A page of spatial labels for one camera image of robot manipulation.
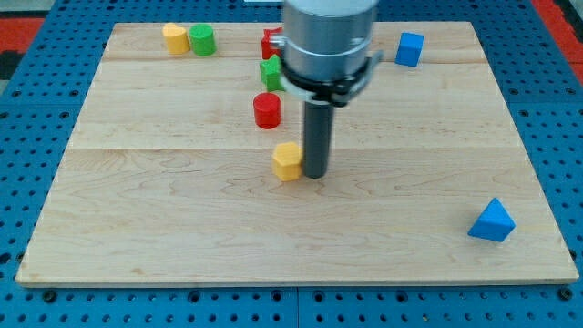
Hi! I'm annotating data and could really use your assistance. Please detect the green cylinder block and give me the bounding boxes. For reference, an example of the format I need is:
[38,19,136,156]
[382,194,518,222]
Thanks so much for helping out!
[189,24,217,56]

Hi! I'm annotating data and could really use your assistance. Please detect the yellow heart block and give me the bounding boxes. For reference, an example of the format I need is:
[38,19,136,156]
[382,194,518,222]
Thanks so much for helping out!
[162,23,190,55]

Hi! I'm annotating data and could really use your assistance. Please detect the wooden board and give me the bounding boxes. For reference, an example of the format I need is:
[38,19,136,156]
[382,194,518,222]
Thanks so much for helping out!
[16,22,579,288]

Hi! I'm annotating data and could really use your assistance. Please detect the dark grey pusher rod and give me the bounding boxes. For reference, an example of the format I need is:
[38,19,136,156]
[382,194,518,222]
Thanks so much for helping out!
[302,102,334,179]

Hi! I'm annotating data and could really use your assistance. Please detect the red star block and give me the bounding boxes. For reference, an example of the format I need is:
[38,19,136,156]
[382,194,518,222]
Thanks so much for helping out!
[261,26,283,60]

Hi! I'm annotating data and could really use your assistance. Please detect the red cylinder block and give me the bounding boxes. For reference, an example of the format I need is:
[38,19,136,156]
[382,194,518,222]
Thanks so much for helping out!
[252,92,281,129]

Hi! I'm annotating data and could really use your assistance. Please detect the green star block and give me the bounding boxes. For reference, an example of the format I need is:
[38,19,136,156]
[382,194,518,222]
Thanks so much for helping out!
[260,55,284,92]

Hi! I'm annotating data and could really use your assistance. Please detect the blue triangle block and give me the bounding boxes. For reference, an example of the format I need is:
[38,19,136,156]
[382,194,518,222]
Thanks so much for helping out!
[467,198,517,242]

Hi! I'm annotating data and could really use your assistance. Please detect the yellow hexagon block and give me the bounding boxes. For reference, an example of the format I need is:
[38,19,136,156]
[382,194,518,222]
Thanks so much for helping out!
[272,142,302,181]

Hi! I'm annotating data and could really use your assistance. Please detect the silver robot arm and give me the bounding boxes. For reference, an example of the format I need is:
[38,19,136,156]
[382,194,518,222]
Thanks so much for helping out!
[271,0,383,108]

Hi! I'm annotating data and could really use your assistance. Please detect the blue cube block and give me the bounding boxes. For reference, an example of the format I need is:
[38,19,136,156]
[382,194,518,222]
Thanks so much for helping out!
[394,32,424,67]

